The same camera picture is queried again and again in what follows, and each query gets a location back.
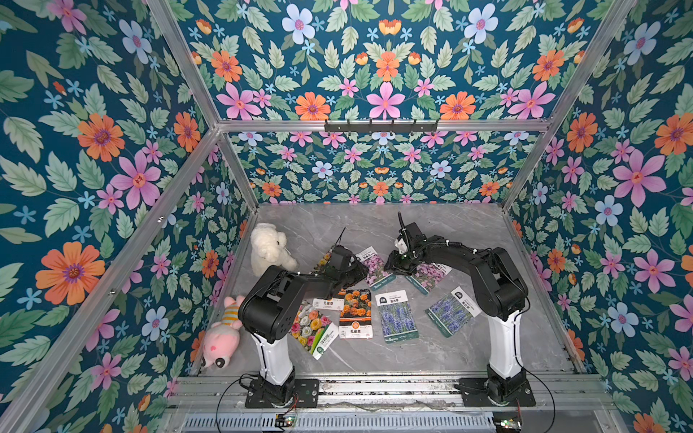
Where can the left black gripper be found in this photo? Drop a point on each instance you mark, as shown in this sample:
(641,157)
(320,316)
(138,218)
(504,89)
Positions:
(356,267)

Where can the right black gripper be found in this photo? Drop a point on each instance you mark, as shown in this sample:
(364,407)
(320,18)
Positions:
(398,261)

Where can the pink flowers seed packet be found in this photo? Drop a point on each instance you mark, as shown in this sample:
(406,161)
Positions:
(377,276)
(428,276)

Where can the lavender seed packet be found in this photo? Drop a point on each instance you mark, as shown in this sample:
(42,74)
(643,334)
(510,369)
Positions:
(397,319)
(450,313)

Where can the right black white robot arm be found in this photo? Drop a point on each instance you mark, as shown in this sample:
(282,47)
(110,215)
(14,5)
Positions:
(499,292)

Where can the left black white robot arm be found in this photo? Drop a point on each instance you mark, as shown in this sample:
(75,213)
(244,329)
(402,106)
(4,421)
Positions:
(269,310)

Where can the mixed flowers seed packet top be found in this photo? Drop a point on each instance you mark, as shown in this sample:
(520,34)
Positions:
(323,262)

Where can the orange marigold seed packet upper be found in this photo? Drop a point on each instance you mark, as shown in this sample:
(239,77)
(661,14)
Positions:
(333,304)

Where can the orange marigold seed packet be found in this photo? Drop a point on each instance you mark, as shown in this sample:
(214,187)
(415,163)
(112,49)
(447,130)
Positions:
(333,304)
(355,317)

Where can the orange marigold seed packet lower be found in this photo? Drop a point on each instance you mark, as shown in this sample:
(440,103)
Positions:
(355,317)

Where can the colourful roses seed packet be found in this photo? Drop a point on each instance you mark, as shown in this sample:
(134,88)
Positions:
(314,331)

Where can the white plush teddy bear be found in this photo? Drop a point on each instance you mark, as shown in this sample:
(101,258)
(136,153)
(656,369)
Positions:
(269,247)

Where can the pink plush pig toy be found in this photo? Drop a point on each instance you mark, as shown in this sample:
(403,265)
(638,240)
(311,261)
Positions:
(223,338)

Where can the black hook rail on wall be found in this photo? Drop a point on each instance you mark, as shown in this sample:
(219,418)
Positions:
(403,127)

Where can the aluminium front rail frame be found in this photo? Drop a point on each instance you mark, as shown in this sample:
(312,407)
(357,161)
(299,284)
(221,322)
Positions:
(449,391)

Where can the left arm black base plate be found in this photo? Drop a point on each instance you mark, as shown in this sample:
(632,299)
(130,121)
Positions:
(299,393)

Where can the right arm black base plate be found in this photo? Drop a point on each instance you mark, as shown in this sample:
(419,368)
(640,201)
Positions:
(494,392)

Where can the white slotted cable duct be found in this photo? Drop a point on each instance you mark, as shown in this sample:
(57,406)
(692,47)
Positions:
(341,422)

